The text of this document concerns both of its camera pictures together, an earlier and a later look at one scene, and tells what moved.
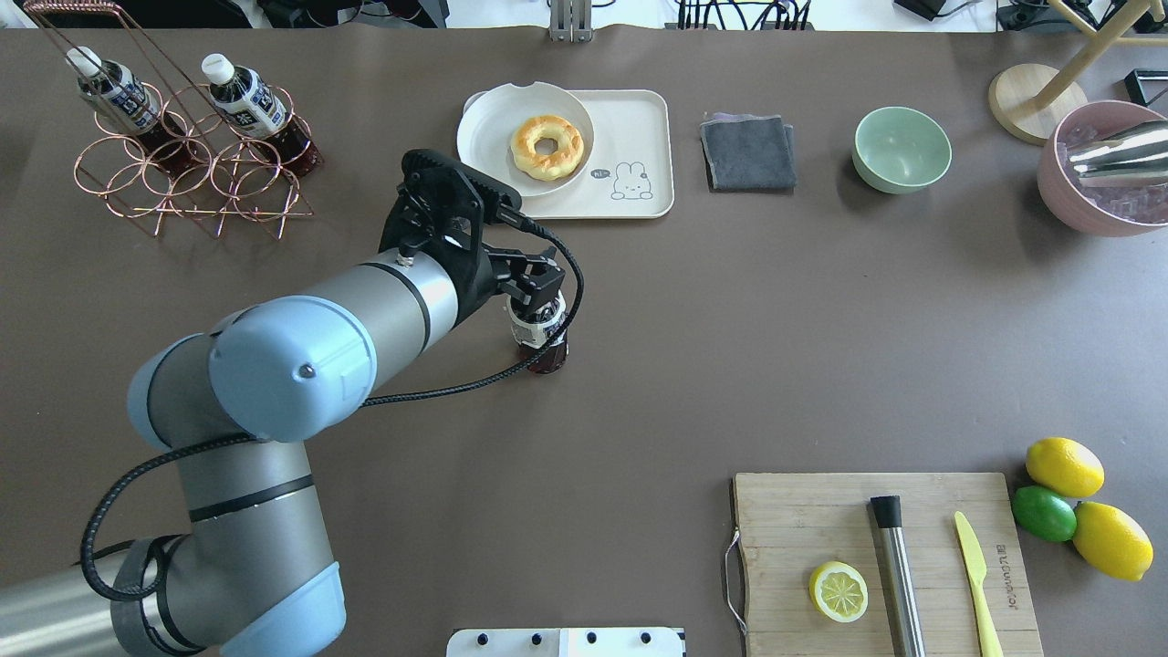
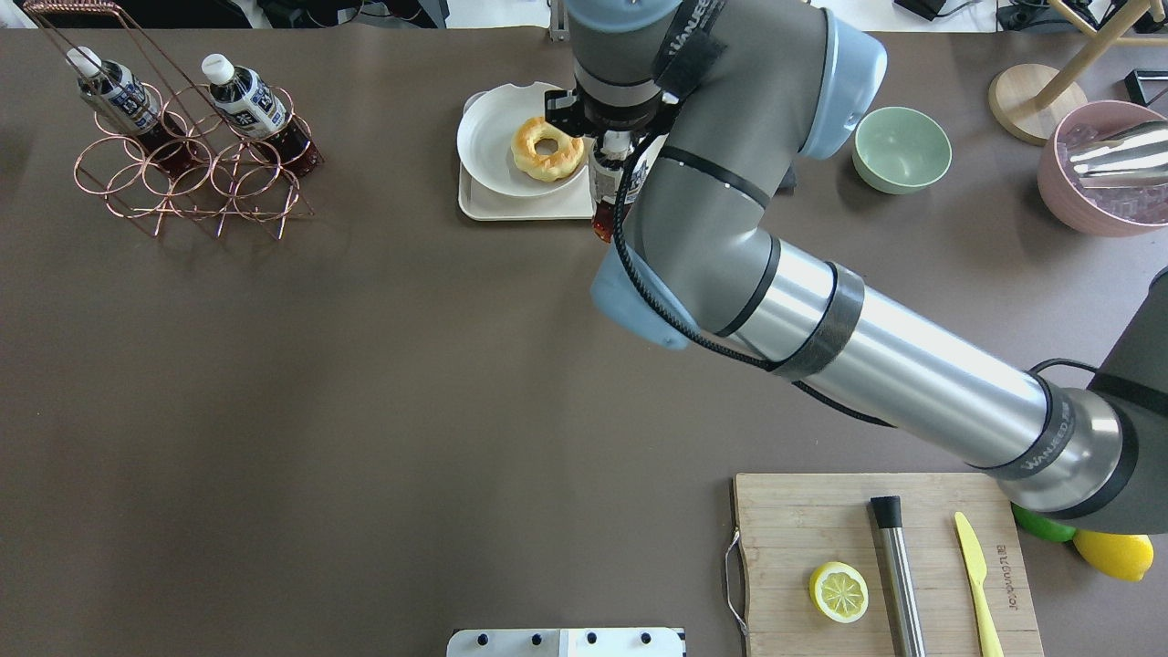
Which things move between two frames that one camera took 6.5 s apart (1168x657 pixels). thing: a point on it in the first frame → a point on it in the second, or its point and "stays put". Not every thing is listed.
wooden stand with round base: (1032, 100) stays put
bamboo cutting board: (790, 525) stays put
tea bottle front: (532, 337) → (605, 171)
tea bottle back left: (118, 98) stays put
